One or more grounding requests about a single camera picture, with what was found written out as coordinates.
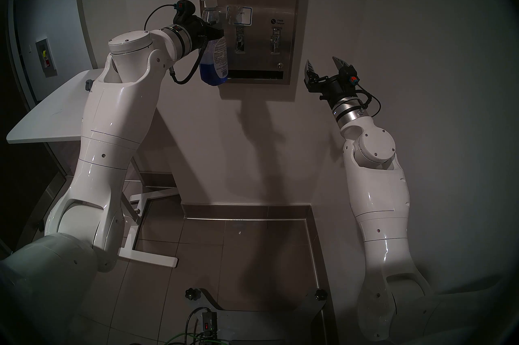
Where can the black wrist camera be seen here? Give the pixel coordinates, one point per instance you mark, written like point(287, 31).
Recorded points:
point(352, 76)
point(184, 13)

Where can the blue bordered white sticker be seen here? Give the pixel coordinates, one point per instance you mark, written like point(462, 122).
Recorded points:
point(245, 18)

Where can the black box with red switch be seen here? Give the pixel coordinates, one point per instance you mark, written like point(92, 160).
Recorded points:
point(209, 322)

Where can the white rectangular table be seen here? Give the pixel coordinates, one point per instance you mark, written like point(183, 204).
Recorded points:
point(44, 117)

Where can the black star knob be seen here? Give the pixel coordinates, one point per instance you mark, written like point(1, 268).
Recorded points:
point(193, 294)
point(321, 294)

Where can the chrome dispenser lever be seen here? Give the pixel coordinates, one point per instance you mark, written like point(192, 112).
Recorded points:
point(276, 40)
point(240, 40)

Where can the grey cleaning cloth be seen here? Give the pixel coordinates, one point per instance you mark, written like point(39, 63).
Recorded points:
point(88, 85)

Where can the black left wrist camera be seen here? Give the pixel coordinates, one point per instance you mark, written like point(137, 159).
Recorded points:
point(184, 13)

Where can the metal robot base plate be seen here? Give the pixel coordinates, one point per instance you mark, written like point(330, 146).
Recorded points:
point(263, 324)

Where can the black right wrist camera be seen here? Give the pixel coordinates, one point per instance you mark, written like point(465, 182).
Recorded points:
point(352, 76)

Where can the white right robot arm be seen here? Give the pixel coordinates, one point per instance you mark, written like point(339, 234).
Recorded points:
point(381, 202)

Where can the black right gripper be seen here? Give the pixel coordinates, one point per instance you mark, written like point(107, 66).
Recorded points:
point(330, 88)

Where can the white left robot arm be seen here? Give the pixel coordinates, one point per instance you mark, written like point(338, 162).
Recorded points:
point(113, 125)

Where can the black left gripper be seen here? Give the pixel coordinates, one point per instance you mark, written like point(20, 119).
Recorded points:
point(195, 34)

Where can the blue cleaner spray bottle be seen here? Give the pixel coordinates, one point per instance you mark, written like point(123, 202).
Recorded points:
point(213, 68)

